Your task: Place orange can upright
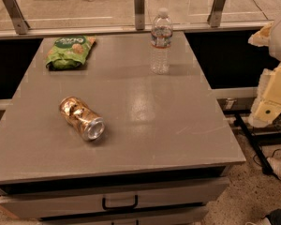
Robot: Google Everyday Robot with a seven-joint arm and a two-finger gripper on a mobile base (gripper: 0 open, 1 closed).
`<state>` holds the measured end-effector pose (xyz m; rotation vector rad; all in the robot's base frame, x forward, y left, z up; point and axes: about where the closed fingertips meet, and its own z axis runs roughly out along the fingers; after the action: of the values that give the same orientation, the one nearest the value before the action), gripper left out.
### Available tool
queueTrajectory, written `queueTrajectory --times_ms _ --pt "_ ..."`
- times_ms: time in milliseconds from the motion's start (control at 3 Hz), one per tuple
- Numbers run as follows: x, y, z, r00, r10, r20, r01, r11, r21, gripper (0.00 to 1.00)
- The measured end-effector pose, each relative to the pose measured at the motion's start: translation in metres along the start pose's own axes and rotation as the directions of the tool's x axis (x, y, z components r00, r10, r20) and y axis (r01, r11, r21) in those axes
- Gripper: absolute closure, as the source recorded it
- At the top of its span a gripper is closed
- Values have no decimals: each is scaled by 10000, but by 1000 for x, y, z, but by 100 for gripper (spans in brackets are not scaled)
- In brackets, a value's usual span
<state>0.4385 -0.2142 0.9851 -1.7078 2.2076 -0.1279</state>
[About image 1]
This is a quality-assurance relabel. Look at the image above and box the black drawer handle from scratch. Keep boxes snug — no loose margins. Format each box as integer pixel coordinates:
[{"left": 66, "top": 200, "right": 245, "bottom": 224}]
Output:
[
  {"left": 101, "top": 195, "right": 139, "bottom": 211},
  {"left": 111, "top": 219, "right": 140, "bottom": 225}
]

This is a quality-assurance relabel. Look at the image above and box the orange soda can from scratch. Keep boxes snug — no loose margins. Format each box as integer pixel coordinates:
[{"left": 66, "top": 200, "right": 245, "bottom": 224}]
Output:
[{"left": 59, "top": 97, "right": 105, "bottom": 141}]

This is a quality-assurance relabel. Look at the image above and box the left metal railing bracket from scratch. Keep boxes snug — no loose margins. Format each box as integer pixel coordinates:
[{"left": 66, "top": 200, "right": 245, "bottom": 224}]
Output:
[{"left": 2, "top": 0, "right": 30, "bottom": 35}]

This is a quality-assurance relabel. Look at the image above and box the right metal railing bracket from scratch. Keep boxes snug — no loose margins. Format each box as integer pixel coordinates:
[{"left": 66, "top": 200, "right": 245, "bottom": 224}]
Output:
[{"left": 207, "top": 0, "right": 226, "bottom": 27}]

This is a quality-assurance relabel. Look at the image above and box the middle metal railing bracket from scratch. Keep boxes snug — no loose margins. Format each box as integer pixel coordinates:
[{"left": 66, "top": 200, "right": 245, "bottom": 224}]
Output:
[{"left": 134, "top": 0, "right": 145, "bottom": 30}]

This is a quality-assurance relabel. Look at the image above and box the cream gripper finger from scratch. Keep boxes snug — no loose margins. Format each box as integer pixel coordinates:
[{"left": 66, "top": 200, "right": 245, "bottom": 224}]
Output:
[
  {"left": 248, "top": 63, "right": 281, "bottom": 128},
  {"left": 248, "top": 22, "right": 273, "bottom": 47}
]

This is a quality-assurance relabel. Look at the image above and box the black lower drawer handle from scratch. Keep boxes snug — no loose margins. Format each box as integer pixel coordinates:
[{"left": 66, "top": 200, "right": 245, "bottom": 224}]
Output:
[{"left": 111, "top": 219, "right": 140, "bottom": 225}]

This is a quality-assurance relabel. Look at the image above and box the green snack bag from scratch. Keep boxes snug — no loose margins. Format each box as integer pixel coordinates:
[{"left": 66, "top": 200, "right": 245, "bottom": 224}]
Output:
[{"left": 46, "top": 36, "right": 96, "bottom": 70}]

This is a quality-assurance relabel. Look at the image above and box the grey cabinet with drawers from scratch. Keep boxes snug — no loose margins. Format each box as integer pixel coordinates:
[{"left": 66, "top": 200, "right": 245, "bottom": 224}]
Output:
[{"left": 0, "top": 33, "right": 244, "bottom": 225}]

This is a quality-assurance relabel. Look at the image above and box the metal railing bracket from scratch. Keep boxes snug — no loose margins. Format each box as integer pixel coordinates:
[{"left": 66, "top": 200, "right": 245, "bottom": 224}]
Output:
[
  {"left": 2, "top": 0, "right": 30, "bottom": 35},
  {"left": 207, "top": 0, "right": 226, "bottom": 27},
  {"left": 134, "top": 0, "right": 145, "bottom": 30}
]

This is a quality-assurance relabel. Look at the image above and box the black stand leg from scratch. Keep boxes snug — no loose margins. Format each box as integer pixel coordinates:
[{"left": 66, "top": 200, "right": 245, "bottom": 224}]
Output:
[{"left": 233, "top": 112, "right": 281, "bottom": 175}]

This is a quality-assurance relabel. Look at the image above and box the black floor cable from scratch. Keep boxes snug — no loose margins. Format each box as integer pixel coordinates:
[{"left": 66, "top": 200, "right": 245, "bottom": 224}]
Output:
[{"left": 247, "top": 0, "right": 270, "bottom": 21}]

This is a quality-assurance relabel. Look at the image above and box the clear plastic water bottle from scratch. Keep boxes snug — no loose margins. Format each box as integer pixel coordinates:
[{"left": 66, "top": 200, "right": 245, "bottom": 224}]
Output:
[{"left": 151, "top": 7, "right": 173, "bottom": 74}]

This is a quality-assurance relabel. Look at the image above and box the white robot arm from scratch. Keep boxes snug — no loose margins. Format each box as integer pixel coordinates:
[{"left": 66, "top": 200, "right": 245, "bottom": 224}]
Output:
[{"left": 248, "top": 13, "right": 281, "bottom": 128}]

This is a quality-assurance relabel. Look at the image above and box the black upper drawer handle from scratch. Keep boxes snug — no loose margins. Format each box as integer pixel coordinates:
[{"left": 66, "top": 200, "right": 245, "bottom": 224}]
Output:
[{"left": 101, "top": 195, "right": 139, "bottom": 211}]

